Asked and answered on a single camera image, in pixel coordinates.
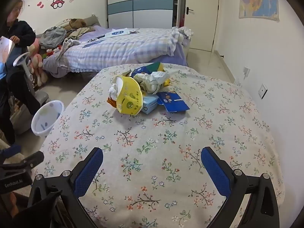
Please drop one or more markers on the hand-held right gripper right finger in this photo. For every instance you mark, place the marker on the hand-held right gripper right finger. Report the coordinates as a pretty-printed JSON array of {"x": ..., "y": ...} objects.
[{"x": 216, "y": 173}]

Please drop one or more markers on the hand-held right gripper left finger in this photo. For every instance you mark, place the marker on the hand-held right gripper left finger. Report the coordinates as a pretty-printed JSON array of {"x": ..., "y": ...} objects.
[{"x": 89, "y": 173}]

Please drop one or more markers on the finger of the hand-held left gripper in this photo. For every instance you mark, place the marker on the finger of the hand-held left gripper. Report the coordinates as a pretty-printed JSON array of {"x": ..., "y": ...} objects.
[
  {"x": 10, "y": 150},
  {"x": 28, "y": 160}
]

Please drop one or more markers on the white plastic bin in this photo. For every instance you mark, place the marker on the white plastic bin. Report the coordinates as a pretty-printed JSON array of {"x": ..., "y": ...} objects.
[{"x": 40, "y": 128}]

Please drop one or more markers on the dark blue carton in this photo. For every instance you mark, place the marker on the dark blue carton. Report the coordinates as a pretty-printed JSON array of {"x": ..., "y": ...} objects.
[{"x": 173, "y": 102}]

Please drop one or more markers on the yellow paper bowl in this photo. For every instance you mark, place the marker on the yellow paper bowl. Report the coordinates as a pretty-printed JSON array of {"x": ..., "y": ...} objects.
[{"x": 130, "y": 99}]

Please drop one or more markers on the white tissue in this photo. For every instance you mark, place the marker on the white tissue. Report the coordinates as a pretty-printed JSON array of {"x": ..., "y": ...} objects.
[{"x": 115, "y": 89}]

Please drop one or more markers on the light blue milk carton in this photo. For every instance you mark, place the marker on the light blue milk carton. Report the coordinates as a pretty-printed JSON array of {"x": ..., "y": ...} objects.
[{"x": 149, "y": 103}]

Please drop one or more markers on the grey chair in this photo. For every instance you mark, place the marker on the grey chair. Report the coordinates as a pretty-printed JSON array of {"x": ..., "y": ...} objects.
[{"x": 26, "y": 80}]

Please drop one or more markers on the pink plush toy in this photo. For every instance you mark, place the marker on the pink plush toy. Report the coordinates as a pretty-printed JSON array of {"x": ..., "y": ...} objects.
[
  {"x": 35, "y": 45},
  {"x": 36, "y": 60}
]

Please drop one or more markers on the white paper sheet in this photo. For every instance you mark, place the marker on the white paper sheet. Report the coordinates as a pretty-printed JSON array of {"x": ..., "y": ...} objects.
[{"x": 6, "y": 48}]

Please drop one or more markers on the white charger plug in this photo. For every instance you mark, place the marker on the white charger plug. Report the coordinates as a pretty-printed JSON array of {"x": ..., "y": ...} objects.
[{"x": 246, "y": 71}]

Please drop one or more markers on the blue box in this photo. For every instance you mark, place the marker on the blue box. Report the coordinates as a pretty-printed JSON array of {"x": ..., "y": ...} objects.
[{"x": 139, "y": 70}]

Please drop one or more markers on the green and yellow sponge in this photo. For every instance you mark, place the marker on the green and yellow sponge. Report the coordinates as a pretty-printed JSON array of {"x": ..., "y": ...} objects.
[{"x": 155, "y": 67}]

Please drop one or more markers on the purple plaid blanket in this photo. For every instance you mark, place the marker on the purple plaid blanket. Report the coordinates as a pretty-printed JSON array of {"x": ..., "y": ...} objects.
[{"x": 118, "y": 49}]

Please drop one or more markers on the bed with purple sheet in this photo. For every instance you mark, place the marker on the bed with purple sheet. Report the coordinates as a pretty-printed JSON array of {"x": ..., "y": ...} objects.
[{"x": 177, "y": 52}]

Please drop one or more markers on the beige jacket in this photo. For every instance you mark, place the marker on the beige jacket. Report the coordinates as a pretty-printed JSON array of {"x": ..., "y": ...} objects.
[{"x": 80, "y": 33}]

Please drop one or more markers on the brown teddy bear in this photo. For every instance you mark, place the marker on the brown teddy bear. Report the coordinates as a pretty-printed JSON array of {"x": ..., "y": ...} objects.
[{"x": 77, "y": 23}]

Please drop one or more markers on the white and blue booklet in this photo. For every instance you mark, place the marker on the white and blue booklet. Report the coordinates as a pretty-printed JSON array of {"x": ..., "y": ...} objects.
[{"x": 117, "y": 32}]

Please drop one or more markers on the white cloth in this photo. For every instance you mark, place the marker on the white cloth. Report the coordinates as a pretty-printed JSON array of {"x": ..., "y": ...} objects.
[{"x": 182, "y": 33}]

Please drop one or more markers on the white door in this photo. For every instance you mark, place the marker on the white door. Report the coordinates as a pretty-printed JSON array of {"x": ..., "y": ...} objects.
[{"x": 201, "y": 16}]

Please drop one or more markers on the white and blue wardrobe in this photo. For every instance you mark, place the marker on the white and blue wardrobe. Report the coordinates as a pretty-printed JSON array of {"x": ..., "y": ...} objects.
[{"x": 142, "y": 4}]

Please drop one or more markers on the grey wall socket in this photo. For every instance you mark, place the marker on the grey wall socket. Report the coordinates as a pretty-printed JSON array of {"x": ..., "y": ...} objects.
[{"x": 263, "y": 91}]

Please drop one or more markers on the wall map poster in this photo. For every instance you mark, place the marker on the wall map poster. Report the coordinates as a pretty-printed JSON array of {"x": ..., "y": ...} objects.
[{"x": 258, "y": 0}]

